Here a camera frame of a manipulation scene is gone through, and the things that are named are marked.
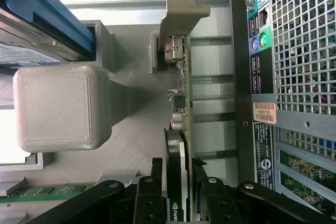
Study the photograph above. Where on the silver hard disk blue label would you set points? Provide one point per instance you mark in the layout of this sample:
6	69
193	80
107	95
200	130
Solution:
15	51

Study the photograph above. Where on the grey printed parts rack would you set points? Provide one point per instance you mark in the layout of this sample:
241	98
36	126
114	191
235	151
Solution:
52	108

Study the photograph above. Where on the loose green RAM stick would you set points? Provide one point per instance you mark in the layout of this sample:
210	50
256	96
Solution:
39	191

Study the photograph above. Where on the black grey PC case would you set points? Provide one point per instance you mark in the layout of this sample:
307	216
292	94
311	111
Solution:
302	120

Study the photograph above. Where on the blue disk carrier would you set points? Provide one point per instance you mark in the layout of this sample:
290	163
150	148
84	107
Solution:
39	1

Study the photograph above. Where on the orange service tag sticker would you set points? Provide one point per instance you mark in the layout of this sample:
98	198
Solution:
265	112

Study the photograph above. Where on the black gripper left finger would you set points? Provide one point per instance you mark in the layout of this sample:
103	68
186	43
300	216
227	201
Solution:
149	203

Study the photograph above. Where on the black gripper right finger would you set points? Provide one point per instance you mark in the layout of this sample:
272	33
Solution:
218	203

